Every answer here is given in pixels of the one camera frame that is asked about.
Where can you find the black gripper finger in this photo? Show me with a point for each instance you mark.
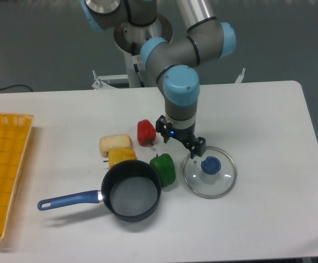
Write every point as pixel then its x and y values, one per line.
pixel 164 128
pixel 196 146

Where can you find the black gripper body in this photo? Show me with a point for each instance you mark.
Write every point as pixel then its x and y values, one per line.
pixel 182 134

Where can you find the red bell pepper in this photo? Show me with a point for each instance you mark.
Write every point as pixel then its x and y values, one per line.
pixel 146 133

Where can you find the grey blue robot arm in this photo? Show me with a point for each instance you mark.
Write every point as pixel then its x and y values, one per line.
pixel 171 64

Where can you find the green bell pepper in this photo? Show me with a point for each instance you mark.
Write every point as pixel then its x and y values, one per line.
pixel 164 167

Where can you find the glass pot lid blue knob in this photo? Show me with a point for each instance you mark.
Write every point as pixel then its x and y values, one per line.
pixel 211 176

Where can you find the yellow corn cob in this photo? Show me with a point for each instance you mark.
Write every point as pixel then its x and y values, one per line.
pixel 119 155

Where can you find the beige bread loaf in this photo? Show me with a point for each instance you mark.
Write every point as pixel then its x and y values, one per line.
pixel 110 142

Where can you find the yellow woven basket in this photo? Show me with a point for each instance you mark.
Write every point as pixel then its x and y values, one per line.
pixel 15 130

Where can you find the black saucepan blue handle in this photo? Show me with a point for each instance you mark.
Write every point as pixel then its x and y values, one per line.
pixel 131 190

